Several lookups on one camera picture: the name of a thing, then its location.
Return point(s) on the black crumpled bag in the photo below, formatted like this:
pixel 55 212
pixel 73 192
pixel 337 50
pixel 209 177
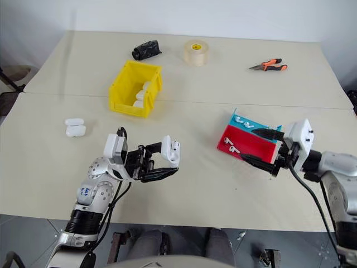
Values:
pixel 146 49

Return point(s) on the yellow plastic bin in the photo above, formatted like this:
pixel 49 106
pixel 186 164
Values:
pixel 127 83

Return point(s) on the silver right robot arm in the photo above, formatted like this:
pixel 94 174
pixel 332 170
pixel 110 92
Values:
pixel 337 166

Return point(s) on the white earbud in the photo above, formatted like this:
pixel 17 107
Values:
pixel 175 144

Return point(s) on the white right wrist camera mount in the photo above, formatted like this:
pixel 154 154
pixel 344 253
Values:
pixel 301 139

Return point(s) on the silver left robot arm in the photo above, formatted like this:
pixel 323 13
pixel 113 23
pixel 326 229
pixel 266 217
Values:
pixel 97 192

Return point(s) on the dark equipment with black knobs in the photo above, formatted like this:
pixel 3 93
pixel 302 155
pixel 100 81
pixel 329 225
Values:
pixel 352 100

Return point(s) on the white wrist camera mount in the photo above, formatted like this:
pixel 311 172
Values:
pixel 301 139
pixel 114 148

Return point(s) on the grey rounded shape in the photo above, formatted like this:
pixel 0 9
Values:
pixel 220 245
pixel 149 245

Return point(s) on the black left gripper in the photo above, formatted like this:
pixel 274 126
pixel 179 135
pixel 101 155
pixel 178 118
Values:
pixel 136 163

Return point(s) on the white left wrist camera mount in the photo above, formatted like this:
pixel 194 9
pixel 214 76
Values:
pixel 114 148

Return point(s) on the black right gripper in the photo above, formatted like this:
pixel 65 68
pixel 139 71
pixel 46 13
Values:
pixel 284 160

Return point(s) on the closed white earbud case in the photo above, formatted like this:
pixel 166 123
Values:
pixel 140 95
pixel 146 86
pixel 76 131
pixel 74 122
pixel 138 104

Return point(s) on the clear packing tape roll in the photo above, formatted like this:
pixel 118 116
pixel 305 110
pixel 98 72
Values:
pixel 196 53

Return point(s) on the red plastic tray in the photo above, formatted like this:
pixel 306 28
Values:
pixel 251 143

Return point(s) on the orange and black pliers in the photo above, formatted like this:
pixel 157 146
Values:
pixel 272 65

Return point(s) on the white earbud case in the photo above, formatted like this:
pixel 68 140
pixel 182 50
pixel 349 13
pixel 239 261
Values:
pixel 146 86
pixel 138 104
pixel 74 122
pixel 167 149
pixel 76 131
pixel 140 95

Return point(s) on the dark chair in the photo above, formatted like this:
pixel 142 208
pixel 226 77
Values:
pixel 12 74

